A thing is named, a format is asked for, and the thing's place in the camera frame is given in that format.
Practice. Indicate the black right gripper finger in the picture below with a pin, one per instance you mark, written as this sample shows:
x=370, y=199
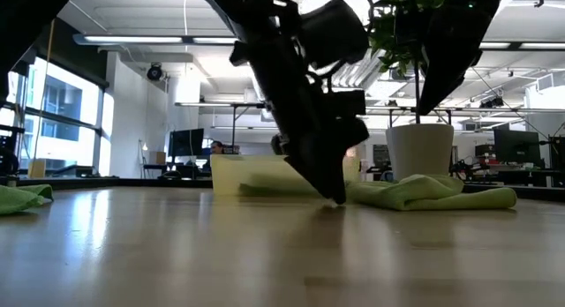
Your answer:
x=434, y=77
x=459, y=69

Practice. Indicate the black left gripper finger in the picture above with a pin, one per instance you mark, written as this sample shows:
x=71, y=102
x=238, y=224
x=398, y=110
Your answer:
x=315, y=174
x=337, y=174

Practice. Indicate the light yellow-green microfiber towel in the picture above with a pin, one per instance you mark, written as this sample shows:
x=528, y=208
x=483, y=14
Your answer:
x=419, y=192

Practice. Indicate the bright green microfiber towel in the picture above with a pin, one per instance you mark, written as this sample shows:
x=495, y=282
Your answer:
x=20, y=200

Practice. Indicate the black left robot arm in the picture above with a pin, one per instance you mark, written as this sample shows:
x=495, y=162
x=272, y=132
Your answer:
x=247, y=11

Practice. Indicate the green leafy potted plant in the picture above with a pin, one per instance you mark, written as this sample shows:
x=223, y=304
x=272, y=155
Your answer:
x=393, y=42

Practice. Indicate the long ceiling light strip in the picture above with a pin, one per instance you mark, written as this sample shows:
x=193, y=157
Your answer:
x=525, y=45
x=154, y=39

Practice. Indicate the white plant pot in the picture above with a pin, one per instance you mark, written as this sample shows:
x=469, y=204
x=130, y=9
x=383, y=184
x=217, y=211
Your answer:
x=419, y=152

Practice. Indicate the translucent yellow plastic tray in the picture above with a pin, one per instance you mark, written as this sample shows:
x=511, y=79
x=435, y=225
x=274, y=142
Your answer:
x=238, y=170

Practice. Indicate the person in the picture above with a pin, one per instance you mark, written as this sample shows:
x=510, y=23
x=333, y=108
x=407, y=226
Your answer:
x=217, y=147

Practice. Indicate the black computer monitor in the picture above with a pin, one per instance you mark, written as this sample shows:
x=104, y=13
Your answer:
x=516, y=146
x=185, y=142

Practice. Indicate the brown cardboard box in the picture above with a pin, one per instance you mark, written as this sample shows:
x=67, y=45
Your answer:
x=157, y=158

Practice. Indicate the black round ceiling speaker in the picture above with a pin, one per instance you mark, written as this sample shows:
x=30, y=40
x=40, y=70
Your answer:
x=155, y=72

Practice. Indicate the black metal gantry frame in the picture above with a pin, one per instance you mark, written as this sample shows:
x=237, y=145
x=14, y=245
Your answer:
x=443, y=109
x=247, y=106

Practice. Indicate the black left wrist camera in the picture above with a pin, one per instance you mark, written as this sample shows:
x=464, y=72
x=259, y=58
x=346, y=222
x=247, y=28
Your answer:
x=346, y=104

